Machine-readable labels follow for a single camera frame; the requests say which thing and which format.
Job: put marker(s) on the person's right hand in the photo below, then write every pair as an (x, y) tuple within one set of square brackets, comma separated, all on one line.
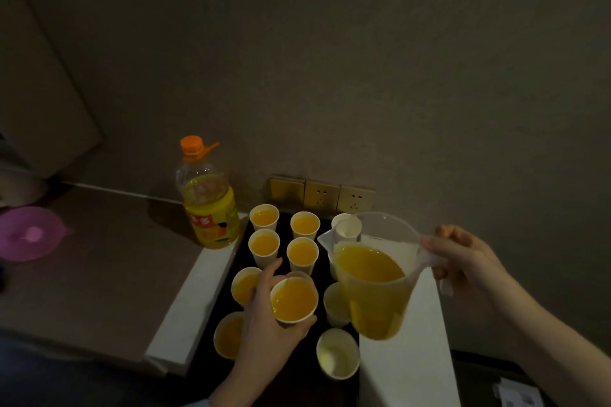
[(470, 261)]

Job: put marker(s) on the person's right thumb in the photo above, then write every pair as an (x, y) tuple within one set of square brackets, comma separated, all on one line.
[(444, 248)]

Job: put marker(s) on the person's right forearm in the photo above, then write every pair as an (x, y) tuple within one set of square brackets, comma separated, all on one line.
[(544, 340)]

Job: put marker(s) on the person's left thumb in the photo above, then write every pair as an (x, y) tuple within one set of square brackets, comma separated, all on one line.
[(299, 327)]

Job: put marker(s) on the white rectangular block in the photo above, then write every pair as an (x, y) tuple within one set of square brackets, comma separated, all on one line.
[(195, 297), (410, 359)]

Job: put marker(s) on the black tray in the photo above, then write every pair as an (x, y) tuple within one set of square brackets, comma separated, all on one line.
[(296, 375)]

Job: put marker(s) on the gold wall socket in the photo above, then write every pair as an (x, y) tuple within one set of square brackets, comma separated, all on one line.
[(321, 195), (355, 200)]

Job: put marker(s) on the white paper sheet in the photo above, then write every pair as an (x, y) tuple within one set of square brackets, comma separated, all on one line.
[(518, 395)]

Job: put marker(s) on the clear plastic measuring jug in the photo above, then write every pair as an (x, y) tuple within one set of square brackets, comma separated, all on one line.
[(377, 287)]

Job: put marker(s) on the set of white paper cups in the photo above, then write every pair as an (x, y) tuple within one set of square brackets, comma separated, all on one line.
[(263, 245)]

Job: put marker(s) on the person's left hand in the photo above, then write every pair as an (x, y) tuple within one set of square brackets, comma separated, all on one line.
[(264, 330)]

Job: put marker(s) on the gold wall switch plate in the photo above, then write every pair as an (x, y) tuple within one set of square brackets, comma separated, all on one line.
[(287, 192)]

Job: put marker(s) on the juice-filled white paper cup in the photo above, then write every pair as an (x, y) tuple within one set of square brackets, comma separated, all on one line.
[(294, 301)]

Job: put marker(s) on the person's left forearm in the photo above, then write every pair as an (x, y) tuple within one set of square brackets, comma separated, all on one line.
[(236, 390)]

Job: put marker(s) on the orange juice bottle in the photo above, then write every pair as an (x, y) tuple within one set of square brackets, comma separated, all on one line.
[(210, 209)]

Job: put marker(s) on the purple plastic lid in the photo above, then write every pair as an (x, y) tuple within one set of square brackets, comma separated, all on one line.
[(28, 233)]

